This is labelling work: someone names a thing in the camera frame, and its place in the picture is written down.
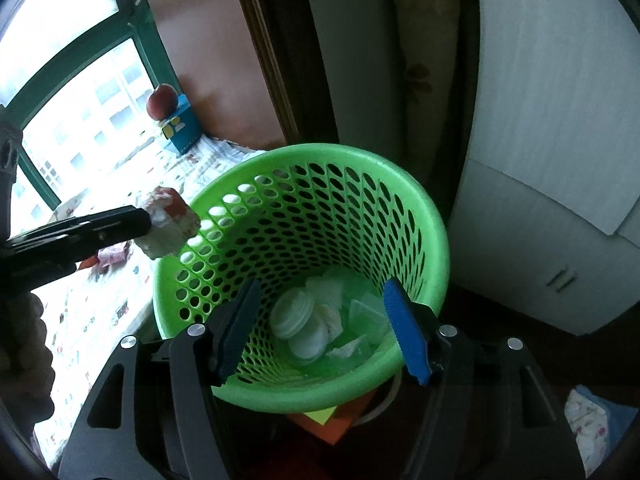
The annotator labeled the green perforated plastic basket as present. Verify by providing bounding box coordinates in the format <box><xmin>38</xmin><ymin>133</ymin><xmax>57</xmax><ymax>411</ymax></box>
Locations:
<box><xmin>152</xmin><ymin>143</ymin><xmax>451</xmax><ymax>414</ymax></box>

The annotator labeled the blue dotted tissue box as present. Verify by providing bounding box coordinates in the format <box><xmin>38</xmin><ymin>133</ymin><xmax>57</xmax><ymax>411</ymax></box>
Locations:
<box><xmin>159</xmin><ymin>94</ymin><xmax>201</xmax><ymax>155</ymax></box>

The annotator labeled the white bucket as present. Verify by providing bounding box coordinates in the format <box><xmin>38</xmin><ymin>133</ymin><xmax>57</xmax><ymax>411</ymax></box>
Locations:
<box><xmin>355</xmin><ymin>375</ymin><xmax>403</xmax><ymax>423</ymax></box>

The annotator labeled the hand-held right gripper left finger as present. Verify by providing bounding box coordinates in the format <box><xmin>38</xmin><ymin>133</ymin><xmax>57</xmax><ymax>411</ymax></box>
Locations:
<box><xmin>59</xmin><ymin>278</ymin><xmax>263</xmax><ymax>480</ymax></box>

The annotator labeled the apartment building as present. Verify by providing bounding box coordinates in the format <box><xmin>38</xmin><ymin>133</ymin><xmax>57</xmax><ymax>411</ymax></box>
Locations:
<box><xmin>20</xmin><ymin>50</ymin><xmax>156</xmax><ymax>201</ymax></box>

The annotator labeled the green window frame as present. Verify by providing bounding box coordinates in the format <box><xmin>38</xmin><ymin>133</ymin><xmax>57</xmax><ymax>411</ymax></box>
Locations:
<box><xmin>0</xmin><ymin>0</ymin><xmax>181</xmax><ymax>211</ymax></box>

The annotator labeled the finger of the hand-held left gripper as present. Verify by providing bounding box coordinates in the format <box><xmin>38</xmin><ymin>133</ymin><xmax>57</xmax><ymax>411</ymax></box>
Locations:
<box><xmin>47</xmin><ymin>204</ymin><xmax>153</xmax><ymax>263</ymax></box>

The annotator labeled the white paper ball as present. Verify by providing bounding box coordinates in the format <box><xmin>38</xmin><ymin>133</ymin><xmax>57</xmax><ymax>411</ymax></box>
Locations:
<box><xmin>136</xmin><ymin>186</ymin><xmax>202</xmax><ymax>260</ymax></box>

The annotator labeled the blue and white cloth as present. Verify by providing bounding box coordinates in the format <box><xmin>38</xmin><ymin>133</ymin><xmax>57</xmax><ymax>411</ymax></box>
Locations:
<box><xmin>564</xmin><ymin>385</ymin><xmax>631</xmax><ymax>478</ymax></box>

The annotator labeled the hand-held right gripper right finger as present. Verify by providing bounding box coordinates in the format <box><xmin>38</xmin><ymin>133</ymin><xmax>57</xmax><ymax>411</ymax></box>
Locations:
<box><xmin>382</xmin><ymin>276</ymin><xmax>586</xmax><ymax>480</ymax></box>

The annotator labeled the crumpled white tissue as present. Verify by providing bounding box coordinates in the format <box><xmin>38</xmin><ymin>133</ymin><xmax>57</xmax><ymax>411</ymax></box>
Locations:
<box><xmin>305</xmin><ymin>277</ymin><xmax>346</xmax><ymax>341</ymax></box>

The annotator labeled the printed blanket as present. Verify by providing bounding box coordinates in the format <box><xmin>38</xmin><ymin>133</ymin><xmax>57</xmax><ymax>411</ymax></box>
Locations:
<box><xmin>30</xmin><ymin>135</ymin><xmax>268</xmax><ymax>466</ymax></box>

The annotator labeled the clear plastic container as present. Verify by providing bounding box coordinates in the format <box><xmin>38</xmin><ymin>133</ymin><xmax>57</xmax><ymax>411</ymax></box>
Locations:
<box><xmin>347</xmin><ymin>297</ymin><xmax>396</xmax><ymax>346</ymax></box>

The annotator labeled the brown wooden door frame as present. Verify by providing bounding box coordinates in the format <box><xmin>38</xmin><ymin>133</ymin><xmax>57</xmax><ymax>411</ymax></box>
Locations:
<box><xmin>227</xmin><ymin>0</ymin><xmax>341</xmax><ymax>148</ymax></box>

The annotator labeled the white plastic lid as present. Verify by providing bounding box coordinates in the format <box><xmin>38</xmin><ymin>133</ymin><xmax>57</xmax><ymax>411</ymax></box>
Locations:
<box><xmin>270</xmin><ymin>287</ymin><xmax>316</xmax><ymax>338</ymax></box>
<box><xmin>287</xmin><ymin>317</ymin><xmax>333</xmax><ymax>361</ymax></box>

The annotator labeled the floral curtain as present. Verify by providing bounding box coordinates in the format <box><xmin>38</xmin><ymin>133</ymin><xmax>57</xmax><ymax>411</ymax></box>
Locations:
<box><xmin>295</xmin><ymin>0</ymin><xmax>481</xmax><ymax>196</ymax></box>

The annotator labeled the red apple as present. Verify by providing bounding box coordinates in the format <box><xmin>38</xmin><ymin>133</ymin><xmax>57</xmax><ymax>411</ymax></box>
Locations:
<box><xmin>146</xmin><ymin>83</ymin><xmax>178</xmax><ymax>121</ymax></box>

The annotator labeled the person's left hand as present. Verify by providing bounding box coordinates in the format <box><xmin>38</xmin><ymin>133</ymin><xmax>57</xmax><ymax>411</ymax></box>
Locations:
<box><xmin>0</xmin><ymin>292</ymin><xmax>56</xmax><ymax>423</ymax></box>

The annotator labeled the white cabinet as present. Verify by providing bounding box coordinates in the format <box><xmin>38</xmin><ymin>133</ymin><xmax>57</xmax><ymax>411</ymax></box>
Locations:
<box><xmin>447</xmin><ymin>0</ymin><xmax>640</xmax><ymax>336</ymax></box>

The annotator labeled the pink patterned wrapper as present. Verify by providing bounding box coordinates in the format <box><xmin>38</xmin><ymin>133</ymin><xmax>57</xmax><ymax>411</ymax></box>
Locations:
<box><xmin>97</xmin><ymin>240</ymin><xmax>132</xmax><ymax>267</ymax></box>

